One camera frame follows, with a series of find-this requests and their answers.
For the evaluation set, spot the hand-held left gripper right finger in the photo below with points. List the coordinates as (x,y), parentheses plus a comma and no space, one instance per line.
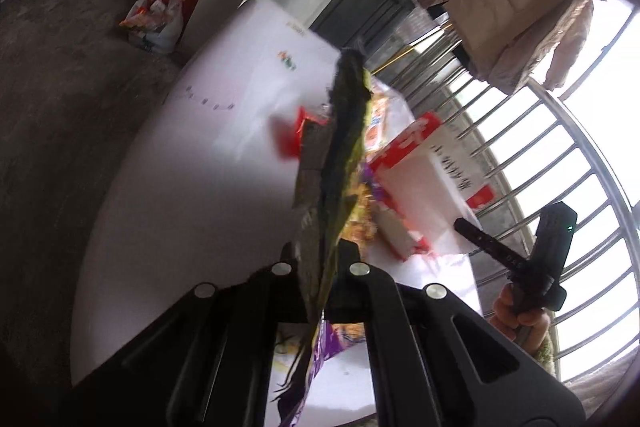
(350,289)

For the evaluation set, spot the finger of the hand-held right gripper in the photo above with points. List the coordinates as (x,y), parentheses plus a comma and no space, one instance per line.
(482,241)

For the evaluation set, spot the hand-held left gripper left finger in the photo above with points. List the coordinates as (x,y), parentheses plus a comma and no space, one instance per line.
(287,289)

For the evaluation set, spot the red snack wrapper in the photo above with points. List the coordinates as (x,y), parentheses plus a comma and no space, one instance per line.
(290,134)

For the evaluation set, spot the green and purple snack wrapper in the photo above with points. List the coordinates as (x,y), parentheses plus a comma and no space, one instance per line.
(345,132)

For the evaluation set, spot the person's right forearm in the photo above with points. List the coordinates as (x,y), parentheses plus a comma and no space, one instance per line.
(547,357)

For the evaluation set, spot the person's right hand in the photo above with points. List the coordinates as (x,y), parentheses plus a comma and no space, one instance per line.
(505,307)

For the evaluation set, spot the red and white carton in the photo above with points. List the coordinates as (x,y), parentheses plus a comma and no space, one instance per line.
(425,187)

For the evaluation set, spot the printed plastic tablecloth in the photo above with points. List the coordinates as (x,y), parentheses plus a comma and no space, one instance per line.
(200,207)

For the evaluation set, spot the metal balcony railing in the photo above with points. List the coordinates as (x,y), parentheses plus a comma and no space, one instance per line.
(564,106)

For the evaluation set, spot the dark metal door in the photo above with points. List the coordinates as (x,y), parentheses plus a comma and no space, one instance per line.
(360,2)

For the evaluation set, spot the white plastic shopping bag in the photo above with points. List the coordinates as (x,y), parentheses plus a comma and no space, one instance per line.
(155,27)

